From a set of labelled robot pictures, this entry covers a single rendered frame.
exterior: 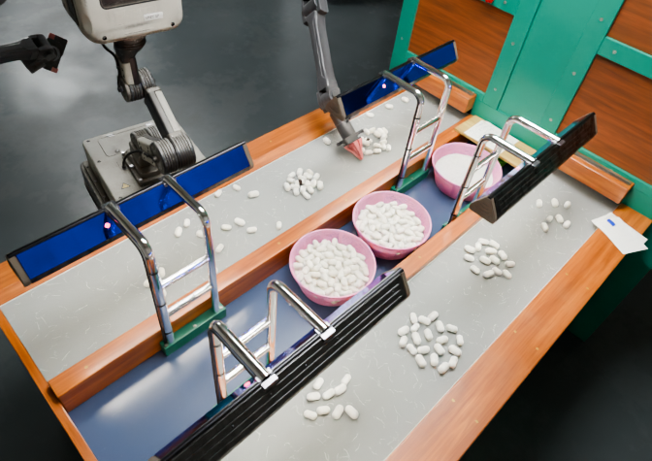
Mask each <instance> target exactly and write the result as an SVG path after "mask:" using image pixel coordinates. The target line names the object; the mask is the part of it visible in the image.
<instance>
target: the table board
mask: <svg viewBox="0 0 652 461"><path fill-rule="evenodd" d="M0 327H1V329H2V331H3V332H4V334H5V335H6V337H7V339H8V340H9V342H10V343H11V345H12V347H13V348H14V350H15V351H16V354H17V355H18V357H19V358H20V360H21V362H22V363H23V365H24V366H25V368H26V369H27V371H28V373H29V374H30V376H31V377H32V379H33V380H34V381H35V383H36V384H37V386H38V388H39V389H40V391H41V392H42V394H43V396H44V397H45V399H46V400H47V402H48V404H49V406H50V407H51V409H52V411H53V412H54V414H55V415H56V417H57V419H58V420H59V422H60V423H61V425H62V427H63V428H64V430H65V431H66V433H67V434H68V436H69V438H70V439H71V441H72V442H73V444H74V446H75V447H76V449H77V450H78V452H79V454H80V455H81V457H82V459H83V461H98V460H97V458H96V457H95V455H94V454H93V452H92V450H91V449H90V447H89V446H88V444H87V443H86V441H85V440H84V438H83V436H82V434H81V433H80V431H79V430H78V428H77V427H76V425H75V423H74V422H73V420H72V419H71V417H70V416H69V414H68V413H67V412H66V411H65V409H64V407H63V406H62V404H61V403H60V401H59V400H58V398H57V397H56V395H55V394H54V392H53V391H52V389H51V388H50V386H49V384H48V382H47V381H46V379H45V378H44V376H43V374H42V373H41V371H39V368H38V367H37V365H36V364H35V362H34V360H33V359H32V357H31V356H30V354H29V353H28V351H27V350H26V348H25V346H24V345H23V343H22V342H21V340H20V339H19V337H18V336H17V334H16V332H15V330H14V329H13V327H12V326H11V324H10V322H9V321H8V319H7V318H6V317H5V316H4V314H3V313H2V311H1V309H0Z"/></svg>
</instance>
